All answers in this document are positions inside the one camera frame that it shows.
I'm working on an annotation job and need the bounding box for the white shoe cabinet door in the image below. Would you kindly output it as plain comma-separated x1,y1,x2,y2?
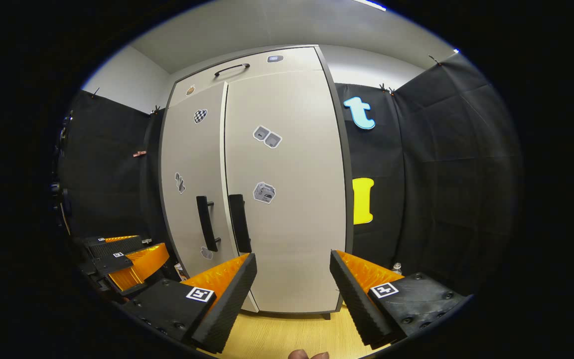
223,70,347,315
161,82,260,314

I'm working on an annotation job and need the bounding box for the black drawer handle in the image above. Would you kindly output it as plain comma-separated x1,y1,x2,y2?
214,63,251,77

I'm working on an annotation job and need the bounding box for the white shoe cabinet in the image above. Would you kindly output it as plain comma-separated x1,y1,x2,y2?
159,45,355,320

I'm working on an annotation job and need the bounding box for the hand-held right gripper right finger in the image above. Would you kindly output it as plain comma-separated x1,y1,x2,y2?
329,249,468,350

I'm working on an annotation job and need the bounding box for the black door handle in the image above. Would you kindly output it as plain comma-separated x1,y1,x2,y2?
228,194,252,254
196,196,221,252

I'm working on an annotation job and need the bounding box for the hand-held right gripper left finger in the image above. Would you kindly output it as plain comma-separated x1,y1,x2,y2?
120,252,258,354

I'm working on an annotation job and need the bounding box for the black backdrop cloth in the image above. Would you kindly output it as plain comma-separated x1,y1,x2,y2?
336,52,524,295
58,90,168,240

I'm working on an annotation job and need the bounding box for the white cabinet drawer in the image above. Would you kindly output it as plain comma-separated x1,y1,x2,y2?
170,46,324,107

